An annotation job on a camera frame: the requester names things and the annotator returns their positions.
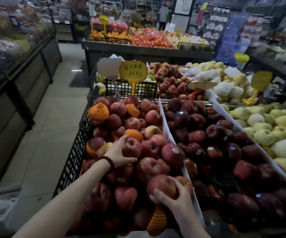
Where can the yellow round price sign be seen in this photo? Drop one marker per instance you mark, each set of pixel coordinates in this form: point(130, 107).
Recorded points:
point(104, 20)

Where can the pile of oranges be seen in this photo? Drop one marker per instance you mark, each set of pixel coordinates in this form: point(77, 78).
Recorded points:
point(109, 35)

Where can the rack of hanging goods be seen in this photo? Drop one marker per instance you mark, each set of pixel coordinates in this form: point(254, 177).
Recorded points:
point(216, 24)

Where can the person's right forearm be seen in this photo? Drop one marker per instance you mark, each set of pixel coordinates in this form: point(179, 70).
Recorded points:
point(191, 226)

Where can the person's left forearm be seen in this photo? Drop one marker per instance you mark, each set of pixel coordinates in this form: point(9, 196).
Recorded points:
point(66, 203)

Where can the clear plastic bag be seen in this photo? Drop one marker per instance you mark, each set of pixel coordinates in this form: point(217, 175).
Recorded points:
point(191, 73)

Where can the person's left thumb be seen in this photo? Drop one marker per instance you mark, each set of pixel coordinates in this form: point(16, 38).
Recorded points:
point(130, 161)

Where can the pile of green apples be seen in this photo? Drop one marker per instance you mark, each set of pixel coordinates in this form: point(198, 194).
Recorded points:
point(264, 137)

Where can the person's right hand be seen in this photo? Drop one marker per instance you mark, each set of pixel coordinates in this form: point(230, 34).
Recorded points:
point(182, 203)

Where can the stack of blue packets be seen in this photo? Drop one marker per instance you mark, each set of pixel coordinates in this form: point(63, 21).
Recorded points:
point(230, 38)

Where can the large red apple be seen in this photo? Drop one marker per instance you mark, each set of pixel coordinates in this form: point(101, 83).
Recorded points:
point(161, 184)

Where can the small red apple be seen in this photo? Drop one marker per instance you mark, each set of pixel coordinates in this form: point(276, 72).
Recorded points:
point(133, 148)

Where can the white divider board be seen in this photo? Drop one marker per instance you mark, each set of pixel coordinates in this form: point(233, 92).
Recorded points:
point(254, 143)
point(169, 136)

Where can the bagged red fruit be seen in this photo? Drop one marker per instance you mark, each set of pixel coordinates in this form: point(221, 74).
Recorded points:
point(113, 25)

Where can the black plastic crate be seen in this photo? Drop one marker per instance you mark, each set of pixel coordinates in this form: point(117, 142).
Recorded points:
point(74, 156)

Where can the yellow handwritten price sign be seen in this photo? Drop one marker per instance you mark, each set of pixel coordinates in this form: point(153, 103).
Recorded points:
point(133, 70)

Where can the pile of netted red fruit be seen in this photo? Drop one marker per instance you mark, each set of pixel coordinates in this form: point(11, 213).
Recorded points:
point(151, 39)

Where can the white wall poster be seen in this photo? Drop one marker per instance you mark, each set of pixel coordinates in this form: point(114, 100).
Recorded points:
point(183, 5)

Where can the white blank price sign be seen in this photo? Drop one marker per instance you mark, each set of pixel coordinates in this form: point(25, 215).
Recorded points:
point(109, 66)

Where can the background store shelves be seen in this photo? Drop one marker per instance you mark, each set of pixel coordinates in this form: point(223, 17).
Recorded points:
point(138, 8)

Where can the orange foam fruit net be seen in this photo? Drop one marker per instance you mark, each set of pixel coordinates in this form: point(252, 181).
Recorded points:
point(98, 112)
point(90, 151)
point(133, 110)
point(157, 220)
point(133, 134)

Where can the pile of green pears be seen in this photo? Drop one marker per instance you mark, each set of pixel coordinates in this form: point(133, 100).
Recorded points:
point(100, 84)

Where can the pile of small red apples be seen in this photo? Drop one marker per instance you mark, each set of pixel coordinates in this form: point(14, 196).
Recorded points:
point(169, 80)

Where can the person's right thumb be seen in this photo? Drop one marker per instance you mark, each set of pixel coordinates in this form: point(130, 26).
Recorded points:
point(160, 197)

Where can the pile of yellow pears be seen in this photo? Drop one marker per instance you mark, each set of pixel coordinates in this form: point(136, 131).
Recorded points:
point(225, 79)

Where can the beige price sign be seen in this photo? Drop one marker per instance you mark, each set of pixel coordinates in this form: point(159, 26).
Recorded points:
point(201, 85)

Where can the yellow blank price sign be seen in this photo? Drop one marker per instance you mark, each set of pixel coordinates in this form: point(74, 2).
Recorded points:
point(261, 80)

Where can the small yellow price sign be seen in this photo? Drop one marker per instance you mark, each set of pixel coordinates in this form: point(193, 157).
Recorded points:
point(242, 57)

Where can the white plastic bin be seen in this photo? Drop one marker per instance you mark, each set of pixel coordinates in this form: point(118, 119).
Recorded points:
point(1, 208)

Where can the person's left hand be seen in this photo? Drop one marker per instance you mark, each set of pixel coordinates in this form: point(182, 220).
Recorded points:
point(114, 154)

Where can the glass refrigerated display case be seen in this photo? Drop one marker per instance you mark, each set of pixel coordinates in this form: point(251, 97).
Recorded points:
point(14, 71)

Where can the pile of dark red apples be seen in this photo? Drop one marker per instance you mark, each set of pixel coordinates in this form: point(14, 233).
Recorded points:
point(244, 171)

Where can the pile of pale yellow fruit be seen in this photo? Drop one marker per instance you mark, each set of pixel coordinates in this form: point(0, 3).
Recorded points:
point(186, 38)

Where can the dark display table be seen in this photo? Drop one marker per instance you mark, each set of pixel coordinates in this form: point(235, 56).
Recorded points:
point(145, 53)

